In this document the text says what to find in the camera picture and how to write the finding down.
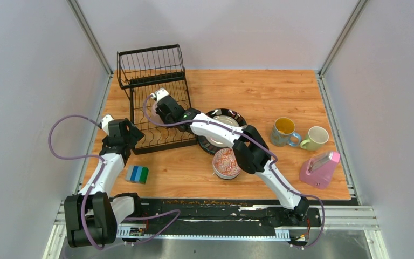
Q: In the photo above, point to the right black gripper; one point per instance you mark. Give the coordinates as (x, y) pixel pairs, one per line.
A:
(163, 116)

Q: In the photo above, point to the light green mug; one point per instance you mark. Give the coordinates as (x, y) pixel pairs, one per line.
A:
(315, 138)

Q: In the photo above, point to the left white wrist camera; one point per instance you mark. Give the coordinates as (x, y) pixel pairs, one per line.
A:
(105, 121)

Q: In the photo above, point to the black wire dish rack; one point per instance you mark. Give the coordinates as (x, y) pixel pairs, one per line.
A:
(143, 71)

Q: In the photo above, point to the blue butterfly mug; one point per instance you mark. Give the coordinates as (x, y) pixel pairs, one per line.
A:
(283, 133)

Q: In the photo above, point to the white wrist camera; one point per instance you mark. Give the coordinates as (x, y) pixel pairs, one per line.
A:
(159, 95)
(105, 121)

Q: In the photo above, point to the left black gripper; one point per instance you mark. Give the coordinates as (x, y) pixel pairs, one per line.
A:
(135, 134)

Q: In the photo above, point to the pink box with mirror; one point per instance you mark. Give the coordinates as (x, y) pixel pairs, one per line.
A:
(318, 171)

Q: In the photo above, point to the blue green striped sponge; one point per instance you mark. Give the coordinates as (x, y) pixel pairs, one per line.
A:
(137, 174)

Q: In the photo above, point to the pink ceramic mug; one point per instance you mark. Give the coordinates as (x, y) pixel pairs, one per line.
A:
(154, 116)

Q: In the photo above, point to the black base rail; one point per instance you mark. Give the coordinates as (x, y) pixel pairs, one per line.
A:
(260, 220)

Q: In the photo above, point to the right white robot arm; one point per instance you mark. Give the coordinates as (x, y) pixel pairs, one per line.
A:
(251, 151)

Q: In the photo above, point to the red patterned white bowl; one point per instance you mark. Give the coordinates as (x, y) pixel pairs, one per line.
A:
(224, 164)

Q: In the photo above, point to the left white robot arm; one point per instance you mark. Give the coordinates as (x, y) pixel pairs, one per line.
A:
(91, 216)

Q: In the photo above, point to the black rimmed white plate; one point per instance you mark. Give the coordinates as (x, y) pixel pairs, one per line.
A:
(227, 116)

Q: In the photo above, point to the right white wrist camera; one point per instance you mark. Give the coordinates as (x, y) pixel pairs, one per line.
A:
(159, 95)

